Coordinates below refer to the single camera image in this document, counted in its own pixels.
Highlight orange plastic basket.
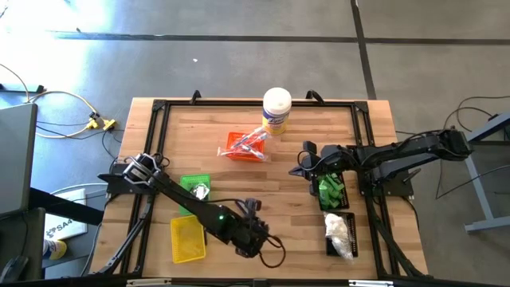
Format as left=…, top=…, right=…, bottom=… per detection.
left=226, top=132, right=266, bottom=163

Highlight silver bracket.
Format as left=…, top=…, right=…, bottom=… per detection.
left=125, top=278, right=172, bottom=287
left=348, top=280, right=395, bottom=287

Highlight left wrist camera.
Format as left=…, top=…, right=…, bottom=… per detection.
left=238, top=198, right=264, bottom=216

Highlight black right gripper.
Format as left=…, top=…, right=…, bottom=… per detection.
left=288, top=143, right=359, bottom=197

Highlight black table edge beam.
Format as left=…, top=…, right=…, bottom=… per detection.
left=0, top=273, right=510, bottom=287

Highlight yellow and blue cup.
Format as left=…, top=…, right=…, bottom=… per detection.
left=42, top=238, right=68, bottom=261

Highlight black plastic basket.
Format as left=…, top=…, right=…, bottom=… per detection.
left=324, top=210, right=359, bottom=258
left=317, top=171, right=351, bottom=211

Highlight black computer mouse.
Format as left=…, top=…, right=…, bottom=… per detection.
left=0, top=254, right=29, bottom=285

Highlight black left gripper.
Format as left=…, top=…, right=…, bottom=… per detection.
left=228, top=214, right=277, bottom=260

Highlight yellow plastic basket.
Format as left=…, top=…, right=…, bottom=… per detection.
left=170, top=214, right=207, bottom=264

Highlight grey metal table frame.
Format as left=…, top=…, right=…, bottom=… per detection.
left=461, top=110, right=510, bottom=234

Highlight Lysol wipes canister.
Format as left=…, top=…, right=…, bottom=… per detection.
left=261, top=86, right=293, bottom=136

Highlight black aluminium table frame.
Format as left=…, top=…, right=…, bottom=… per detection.
left=95, top=97, right=430, bottom=280

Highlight black desk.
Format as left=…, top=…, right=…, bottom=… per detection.
left=0, top=206, right=47, bottom=282

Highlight green plastic basket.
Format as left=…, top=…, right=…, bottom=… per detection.
left=178, top=174, right=211, bottom=216

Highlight black floor cables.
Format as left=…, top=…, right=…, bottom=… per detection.
left=35, top=119, right=120, bottom=141

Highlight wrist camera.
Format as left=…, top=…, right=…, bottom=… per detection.
left=301, top=140, right=320, bottom=161
left=238, top=198, right=264, bottom=216

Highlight white printed box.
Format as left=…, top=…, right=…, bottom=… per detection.
left=43, top=188, right=88, bottom=241

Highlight black floor bar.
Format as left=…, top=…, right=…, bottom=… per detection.
left=0, top=82, right=45, bottom=94

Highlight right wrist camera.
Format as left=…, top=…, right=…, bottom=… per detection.
left=301, top=140, right=320, bottom=161

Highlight black floor cable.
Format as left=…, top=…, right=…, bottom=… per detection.
left=442, top=94, right=510, bottom=132

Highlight yellow floor cable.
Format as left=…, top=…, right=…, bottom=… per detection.
left=27, top=90, right=99, bottom=139

